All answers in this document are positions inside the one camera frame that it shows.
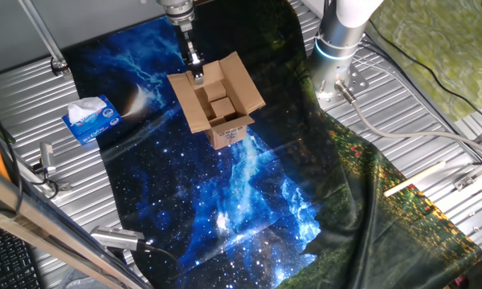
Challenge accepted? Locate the metal bracket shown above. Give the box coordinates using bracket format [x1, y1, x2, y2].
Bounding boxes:
[452, 154, 482, 192]

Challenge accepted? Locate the white stick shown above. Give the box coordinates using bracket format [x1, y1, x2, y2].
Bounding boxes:
[383, 160, 447, 198]

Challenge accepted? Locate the metal camera mount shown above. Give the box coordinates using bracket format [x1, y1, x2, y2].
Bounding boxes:
[14, 158, 72, 193]

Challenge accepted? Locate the green yellow mat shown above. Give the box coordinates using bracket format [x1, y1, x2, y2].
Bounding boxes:
[363, 0, 482, 124]

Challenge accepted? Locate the thick grey cable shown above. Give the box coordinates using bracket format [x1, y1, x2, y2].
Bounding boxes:
[333, 79, 482, 160]

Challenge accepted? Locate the long silver camera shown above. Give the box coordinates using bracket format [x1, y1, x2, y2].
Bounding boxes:
[89, 225, 153, 253]

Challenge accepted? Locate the slanted metal pole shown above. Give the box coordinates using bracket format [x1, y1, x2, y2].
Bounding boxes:
[18, 0, 72, 77]

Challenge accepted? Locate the aluminium frame beam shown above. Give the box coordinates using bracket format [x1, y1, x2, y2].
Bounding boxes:
[0, 160, 152, 289]

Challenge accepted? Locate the black camera cable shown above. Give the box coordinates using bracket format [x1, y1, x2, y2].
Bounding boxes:
[144, 242, 186, 284]

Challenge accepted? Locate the blue galaxy print cloth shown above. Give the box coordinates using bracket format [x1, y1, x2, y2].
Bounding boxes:
[62, 10, 322, 289]

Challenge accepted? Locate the blue tissue pack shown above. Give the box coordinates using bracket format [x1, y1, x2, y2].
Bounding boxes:
[61, 94, 124, 146]

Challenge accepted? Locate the black keyboard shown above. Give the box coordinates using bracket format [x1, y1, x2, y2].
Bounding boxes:
[0, 220, 45, 289]

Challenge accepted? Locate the dark forest print cloth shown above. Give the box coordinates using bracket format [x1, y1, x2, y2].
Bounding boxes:
[182, 0, 482, 289]

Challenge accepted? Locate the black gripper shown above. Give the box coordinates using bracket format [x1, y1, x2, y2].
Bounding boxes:
[174, 22, 206, 86]

